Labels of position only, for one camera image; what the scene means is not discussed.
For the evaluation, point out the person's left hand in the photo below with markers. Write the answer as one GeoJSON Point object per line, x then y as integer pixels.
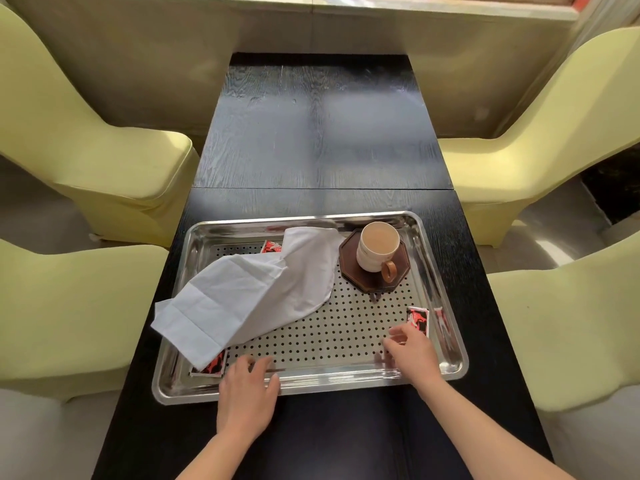
{"type": "Point", "coordinates": [247, 399]}

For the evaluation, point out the person's right hand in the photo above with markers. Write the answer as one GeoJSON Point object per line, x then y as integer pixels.
{"type": "Point", "coordinates": [415, 357]}

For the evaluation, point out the person's left thumb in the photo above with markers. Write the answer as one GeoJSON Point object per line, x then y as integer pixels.
{"type": "Point", "coordinates": [275, 385]}

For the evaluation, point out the person's right thumb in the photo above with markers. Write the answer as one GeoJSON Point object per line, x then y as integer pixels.
{"type": "Point", "coordinates": [391, 357]}

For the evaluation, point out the perforated stainless steel tray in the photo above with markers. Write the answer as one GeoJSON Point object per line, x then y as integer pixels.
{"type": "Point", "coordinates": [330, 334]}

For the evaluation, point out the person's left forearm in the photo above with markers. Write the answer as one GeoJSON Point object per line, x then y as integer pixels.
{"type": "Point", "coordinates": [225, 457]}

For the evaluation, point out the person's right forearm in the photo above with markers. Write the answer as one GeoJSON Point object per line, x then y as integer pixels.
{"type": "Point", "coordinates": [485, 434]}

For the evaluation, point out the red and black sachet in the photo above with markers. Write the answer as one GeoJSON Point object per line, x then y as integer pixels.
{"type": "Point", "coordinates": [211, 367]}
{"type": "Point", "coordinates": [271, 246]}
{"type": "Point", "coordinates": [419, 319]}

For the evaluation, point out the dark brown octagonal saucer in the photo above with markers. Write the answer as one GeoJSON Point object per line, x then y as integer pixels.
{"type": "Point", "coordinates": [367, 279]}

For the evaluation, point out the white cloth napkin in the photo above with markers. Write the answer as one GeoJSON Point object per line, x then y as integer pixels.
{"type": "Point", "coordinates": [260, 289]}

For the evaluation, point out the yellow-green covered chair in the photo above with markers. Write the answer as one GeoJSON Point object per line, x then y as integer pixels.
{"type": "Point", "coordinates": [65, 314]}
{"type": "Point", "coordinates": [85, 139]}
{"type": "Point", "coordinates": [550, 144]}
{"type": "Point", "coordinates": [580, 334]}

